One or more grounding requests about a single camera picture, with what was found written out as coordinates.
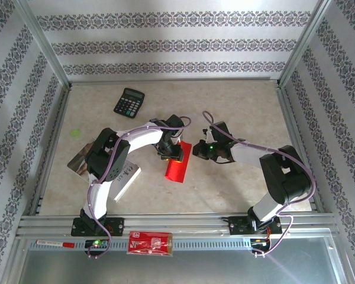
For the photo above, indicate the red square paper sheet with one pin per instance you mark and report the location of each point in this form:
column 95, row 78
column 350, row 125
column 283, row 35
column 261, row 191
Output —
column 177, row 173

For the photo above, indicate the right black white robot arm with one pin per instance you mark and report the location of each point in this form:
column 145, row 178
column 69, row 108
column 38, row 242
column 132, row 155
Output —
column 287, row 177

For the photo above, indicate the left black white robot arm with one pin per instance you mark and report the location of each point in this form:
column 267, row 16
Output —
column 106, row 159

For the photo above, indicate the grey metal sheet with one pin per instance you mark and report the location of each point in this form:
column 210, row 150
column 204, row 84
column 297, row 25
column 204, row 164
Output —
column 180, row 269

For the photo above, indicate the black desk calculator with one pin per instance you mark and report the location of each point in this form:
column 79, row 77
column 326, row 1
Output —
column 129, row 103

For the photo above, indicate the white paperback book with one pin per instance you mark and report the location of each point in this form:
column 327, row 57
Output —
column 77, row 162

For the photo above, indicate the red foil packet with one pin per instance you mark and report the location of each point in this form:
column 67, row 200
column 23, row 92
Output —
column 150, row 243

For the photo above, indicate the small green round sticker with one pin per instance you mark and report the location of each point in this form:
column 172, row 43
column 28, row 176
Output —
column 75, row 133

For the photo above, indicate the small circuit board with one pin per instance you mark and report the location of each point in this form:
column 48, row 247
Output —
column 97, row 243
column 259, row 242

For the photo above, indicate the red white marker pen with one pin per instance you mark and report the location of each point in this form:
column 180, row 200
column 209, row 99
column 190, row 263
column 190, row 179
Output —
column 54, row 243

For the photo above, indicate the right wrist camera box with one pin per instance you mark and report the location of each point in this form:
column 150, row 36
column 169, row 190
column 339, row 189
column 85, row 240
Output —
column 220, row 130

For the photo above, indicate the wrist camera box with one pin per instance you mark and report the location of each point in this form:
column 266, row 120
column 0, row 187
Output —
column 174, row 121
column 220, row 130

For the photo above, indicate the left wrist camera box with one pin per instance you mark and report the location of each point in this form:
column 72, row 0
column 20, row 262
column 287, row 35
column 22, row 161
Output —
column 174, row 121

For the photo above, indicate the aluminium table edge rail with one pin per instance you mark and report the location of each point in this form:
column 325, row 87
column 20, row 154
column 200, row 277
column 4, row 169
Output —
column 171, row 80
column 298, row 148
column 53, row 148

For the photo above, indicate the long aluminium mounting rail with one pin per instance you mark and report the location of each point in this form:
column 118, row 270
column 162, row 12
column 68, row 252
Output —
column 180, row 222

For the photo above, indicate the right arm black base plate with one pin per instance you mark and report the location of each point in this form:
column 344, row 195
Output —
column 236, row 226

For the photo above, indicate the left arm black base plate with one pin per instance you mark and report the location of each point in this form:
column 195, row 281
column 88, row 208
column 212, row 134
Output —
column 116, row 226

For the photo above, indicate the aluminium corner post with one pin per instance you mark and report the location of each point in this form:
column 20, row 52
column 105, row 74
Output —
column 303, row 44
column 44, row 44

